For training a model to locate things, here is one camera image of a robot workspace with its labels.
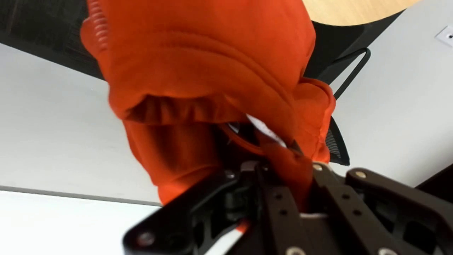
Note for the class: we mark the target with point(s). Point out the round wooden table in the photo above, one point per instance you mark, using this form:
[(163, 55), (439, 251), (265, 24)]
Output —
[(354, 11)]

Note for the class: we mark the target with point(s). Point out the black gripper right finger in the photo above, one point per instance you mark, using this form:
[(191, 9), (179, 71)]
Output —
[(384, 217)]

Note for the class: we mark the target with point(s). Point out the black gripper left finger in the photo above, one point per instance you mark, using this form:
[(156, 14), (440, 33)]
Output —
[(196, 220)]

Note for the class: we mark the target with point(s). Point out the white wall outlet right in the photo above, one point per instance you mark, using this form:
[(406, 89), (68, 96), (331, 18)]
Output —
[(446, 35)]

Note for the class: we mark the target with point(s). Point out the burgundy orange jacket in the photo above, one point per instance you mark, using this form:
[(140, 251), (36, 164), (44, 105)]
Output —
[(204, 84)]

